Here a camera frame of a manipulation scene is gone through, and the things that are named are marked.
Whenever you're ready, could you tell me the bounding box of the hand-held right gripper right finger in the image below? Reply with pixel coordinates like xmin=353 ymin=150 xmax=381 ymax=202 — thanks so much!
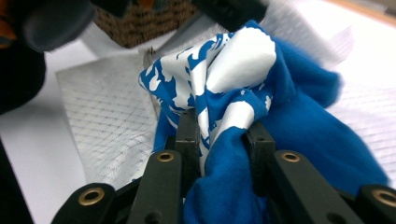
xmin=242 ymin=120 xmax=277 ymax=195

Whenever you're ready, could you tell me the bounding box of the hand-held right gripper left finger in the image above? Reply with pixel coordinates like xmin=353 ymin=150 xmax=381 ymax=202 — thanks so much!
xmin=173 ymin=108 xmax=202 ymax=194

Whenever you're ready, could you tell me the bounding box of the brown wicker basket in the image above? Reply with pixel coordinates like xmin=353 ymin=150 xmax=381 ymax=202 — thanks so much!
xmin=92 ymin=0 xmax=201 ymax=49

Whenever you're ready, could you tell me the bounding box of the blue white printed garment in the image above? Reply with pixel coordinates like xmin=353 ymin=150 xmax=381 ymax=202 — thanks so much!
xmin=138 ymin=20 xmax=390 ymax=224

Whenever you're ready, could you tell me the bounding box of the white mesh laundry bag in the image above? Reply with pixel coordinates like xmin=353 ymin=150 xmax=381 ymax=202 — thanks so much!
xmin=55 ymin=0 xmax=396 ymax=191

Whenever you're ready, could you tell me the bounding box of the wooden table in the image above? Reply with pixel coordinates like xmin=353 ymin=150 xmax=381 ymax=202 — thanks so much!
xmin=325 ymin=0 xmax=396 ymax=28

